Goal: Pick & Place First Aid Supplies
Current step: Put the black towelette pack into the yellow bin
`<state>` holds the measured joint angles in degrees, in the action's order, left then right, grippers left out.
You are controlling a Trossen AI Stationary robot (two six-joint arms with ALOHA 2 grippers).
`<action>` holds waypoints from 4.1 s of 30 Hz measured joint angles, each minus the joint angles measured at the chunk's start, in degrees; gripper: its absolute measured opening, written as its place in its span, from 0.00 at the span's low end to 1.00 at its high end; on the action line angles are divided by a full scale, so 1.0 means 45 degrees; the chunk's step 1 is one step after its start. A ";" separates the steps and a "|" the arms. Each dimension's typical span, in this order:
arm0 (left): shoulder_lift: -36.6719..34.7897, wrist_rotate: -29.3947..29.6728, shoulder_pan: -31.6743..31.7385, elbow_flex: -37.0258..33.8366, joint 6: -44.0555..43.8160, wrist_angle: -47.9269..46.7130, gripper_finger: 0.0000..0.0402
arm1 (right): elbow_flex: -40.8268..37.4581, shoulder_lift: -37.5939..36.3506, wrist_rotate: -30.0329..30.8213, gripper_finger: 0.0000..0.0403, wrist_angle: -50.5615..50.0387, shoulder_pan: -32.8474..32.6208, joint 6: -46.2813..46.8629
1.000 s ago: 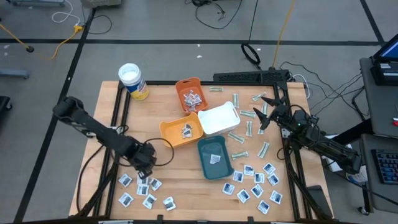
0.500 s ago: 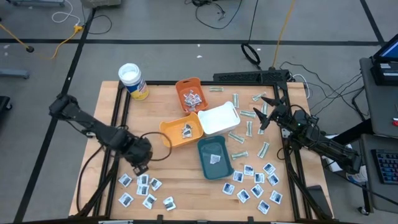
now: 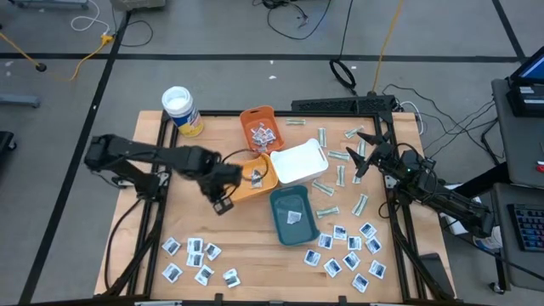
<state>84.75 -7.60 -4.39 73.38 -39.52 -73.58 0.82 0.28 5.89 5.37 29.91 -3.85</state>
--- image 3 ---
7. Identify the black box device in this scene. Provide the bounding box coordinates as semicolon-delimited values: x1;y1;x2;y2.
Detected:
505;82;544;119

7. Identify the grey metal floor foot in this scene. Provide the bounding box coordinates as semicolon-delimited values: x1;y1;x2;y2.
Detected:
0;93;42;110
8;0;90;10

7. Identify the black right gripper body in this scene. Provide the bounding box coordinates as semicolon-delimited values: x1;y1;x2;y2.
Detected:
369;142;403;175

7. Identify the black monitor blue screen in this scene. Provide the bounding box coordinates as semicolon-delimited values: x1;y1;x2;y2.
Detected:
509;54;544;86

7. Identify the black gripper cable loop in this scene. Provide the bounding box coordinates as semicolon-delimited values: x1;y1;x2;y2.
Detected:
220;147;270;184

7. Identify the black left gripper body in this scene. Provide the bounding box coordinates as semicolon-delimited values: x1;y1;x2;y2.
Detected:
197;148;242;201

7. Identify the yellow plastic bin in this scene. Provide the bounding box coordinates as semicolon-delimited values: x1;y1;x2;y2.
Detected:
229;153;280;204

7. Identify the yellow hanging cord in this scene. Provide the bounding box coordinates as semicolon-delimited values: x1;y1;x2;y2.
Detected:
371;0;405;94
0;31;42;67

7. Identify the white floor cable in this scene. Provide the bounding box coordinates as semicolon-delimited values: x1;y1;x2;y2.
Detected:
399;100;424;135
70;0;112;35

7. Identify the black desk crossbar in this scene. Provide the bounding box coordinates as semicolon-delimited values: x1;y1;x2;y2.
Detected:
450;161;511;197

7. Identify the yellow extension cable with plug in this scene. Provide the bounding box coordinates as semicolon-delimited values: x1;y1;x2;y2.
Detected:
44;33;116;82

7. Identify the grey desk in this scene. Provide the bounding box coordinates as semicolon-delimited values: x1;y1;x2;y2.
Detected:
490;182;544;292
491;78;544;188

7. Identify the black floor cable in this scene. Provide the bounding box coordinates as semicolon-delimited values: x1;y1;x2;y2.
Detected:
252;0;332;42
112;19;154;48
381;82;498;148

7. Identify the white plastic bin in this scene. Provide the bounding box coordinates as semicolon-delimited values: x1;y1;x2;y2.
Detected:
269;138;330;186

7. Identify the black computer keyboard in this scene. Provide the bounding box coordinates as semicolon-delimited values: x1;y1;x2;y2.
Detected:
507;202;544;253

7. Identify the black cable with coil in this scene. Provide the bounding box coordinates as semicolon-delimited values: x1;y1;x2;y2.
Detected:
329;0;358;97

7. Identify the teal plastic bin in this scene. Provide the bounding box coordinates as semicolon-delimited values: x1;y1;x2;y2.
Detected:
269;184;320;247

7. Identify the black flat pedal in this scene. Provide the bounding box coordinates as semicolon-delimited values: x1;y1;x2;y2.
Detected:
418;252;456;298

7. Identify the orange plastic bin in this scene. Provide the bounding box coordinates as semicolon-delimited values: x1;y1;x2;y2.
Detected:
239;105;286;157

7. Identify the Lysol disinfecting wipes canister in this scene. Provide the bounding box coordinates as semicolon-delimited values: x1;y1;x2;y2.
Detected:
161;85;205;138
472;225;503;252

